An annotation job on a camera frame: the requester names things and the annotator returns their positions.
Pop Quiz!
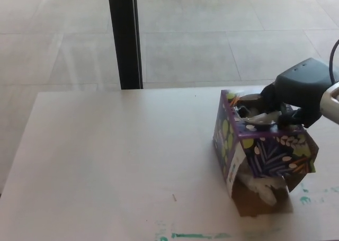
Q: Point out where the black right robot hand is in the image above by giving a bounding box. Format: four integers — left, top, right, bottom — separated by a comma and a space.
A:
260, 57, 339, 129

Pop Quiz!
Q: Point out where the white pulled tissue sheet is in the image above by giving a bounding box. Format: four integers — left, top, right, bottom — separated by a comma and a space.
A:
239, 93, 283, 127

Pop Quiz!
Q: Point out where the purple floral tissue box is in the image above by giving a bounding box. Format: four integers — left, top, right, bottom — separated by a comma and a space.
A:
212, 89, 319, 218

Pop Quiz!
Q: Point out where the white tissues spilling from box side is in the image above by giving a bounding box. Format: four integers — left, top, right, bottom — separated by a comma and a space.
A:
236, 171, 288, 206

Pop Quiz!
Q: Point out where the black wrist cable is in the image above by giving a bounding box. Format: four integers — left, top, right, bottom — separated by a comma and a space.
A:
328, 38, 339, 84

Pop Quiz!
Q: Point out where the black window frame post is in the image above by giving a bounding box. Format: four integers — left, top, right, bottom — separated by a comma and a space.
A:
106, 0, 144, 90

